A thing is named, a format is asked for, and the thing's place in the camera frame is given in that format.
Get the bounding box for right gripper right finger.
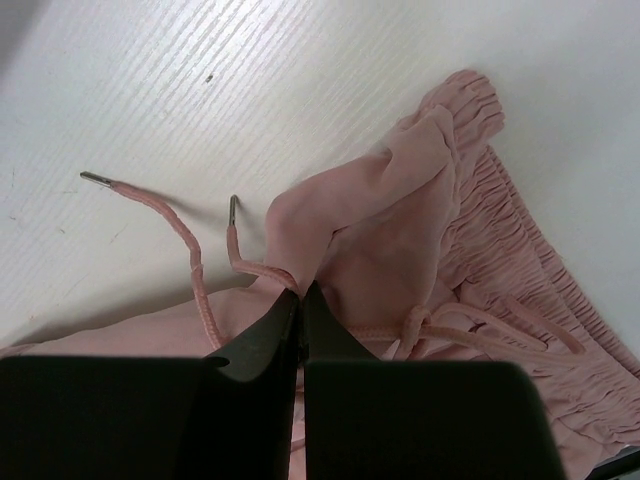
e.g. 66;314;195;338
302;285;565;480

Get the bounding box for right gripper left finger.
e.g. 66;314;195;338
1;291;299;479

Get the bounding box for pink trousers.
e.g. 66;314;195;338
2;70;639;479

